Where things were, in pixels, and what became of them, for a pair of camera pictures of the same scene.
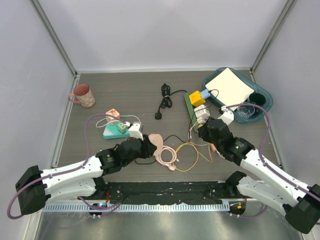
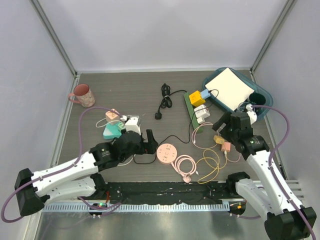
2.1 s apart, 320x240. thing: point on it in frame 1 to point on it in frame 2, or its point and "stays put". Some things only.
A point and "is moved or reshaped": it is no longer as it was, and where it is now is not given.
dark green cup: [257, 98] stays put
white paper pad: [229, 88] stays put
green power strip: [191, 111] stays put
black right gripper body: [205, 134] to [228, 133]
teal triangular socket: [111, 131] stays put
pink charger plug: [213, 147] is moved or reshaped
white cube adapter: [202, 113] stays put
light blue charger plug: [205, 94] stays put
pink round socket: [157, 139] is moved or reshaped
